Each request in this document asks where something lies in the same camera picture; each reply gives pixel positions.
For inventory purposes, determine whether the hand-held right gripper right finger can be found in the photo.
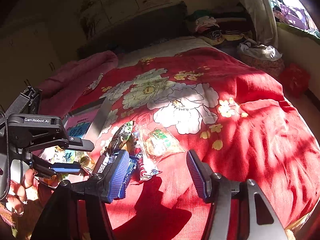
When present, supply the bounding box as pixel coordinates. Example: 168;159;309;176
186;149;288;240

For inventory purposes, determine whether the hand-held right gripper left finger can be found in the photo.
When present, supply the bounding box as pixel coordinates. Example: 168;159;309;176
59;150;131;204

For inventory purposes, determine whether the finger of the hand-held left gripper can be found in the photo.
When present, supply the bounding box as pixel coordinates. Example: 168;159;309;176
25;130;95;153
31;156;82;178

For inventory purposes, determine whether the blue snack packet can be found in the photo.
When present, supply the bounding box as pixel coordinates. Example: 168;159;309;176
110;150;138;201

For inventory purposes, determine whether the small clear candy packet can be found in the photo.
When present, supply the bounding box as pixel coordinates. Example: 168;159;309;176
78;154;96;175

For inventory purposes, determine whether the red striped snack packet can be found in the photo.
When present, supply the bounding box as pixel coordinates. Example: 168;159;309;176
132;131;162;181

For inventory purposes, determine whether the grey box with pink print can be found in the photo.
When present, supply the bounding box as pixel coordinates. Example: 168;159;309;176
35;97;112;189

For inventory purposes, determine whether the dark brown snack packet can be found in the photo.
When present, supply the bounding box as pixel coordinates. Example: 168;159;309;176
93;120;135;176

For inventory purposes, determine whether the clear green print snack packet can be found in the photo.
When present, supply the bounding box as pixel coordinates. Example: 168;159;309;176
138;127;186;161

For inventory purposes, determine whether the person's left hand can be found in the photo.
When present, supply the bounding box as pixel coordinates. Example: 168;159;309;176
6;169;35;215

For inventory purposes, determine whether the red floral blanket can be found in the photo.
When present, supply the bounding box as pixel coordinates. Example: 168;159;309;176
67;47;320;240

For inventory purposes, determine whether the brown furry rug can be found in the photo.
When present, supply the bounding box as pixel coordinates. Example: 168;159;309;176
0;185;50;240

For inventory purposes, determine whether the pink blanket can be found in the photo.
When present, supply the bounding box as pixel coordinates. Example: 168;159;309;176
35;50;119;118

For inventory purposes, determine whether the beige wardrobe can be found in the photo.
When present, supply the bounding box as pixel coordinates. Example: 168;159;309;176
0;22;63;110

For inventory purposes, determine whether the basket with white cloth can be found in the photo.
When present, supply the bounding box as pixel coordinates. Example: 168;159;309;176
236;39;285;78

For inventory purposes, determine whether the red plastic bag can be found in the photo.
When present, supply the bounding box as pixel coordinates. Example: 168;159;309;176
279;63;311;98

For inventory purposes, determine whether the dark headboard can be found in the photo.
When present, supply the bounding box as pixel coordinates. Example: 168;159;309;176
77;1;189;58

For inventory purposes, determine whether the pile of clothes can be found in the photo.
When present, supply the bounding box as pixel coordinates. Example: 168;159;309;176
185;4;253;46

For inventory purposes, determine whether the beige curtain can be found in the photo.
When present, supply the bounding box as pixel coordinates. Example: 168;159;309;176
234;0;279;48

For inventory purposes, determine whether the purple cloth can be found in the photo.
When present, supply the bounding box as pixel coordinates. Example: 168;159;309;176
272;4;310;29

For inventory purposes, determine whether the black cable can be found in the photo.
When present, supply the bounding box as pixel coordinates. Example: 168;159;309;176
0;110;12;198

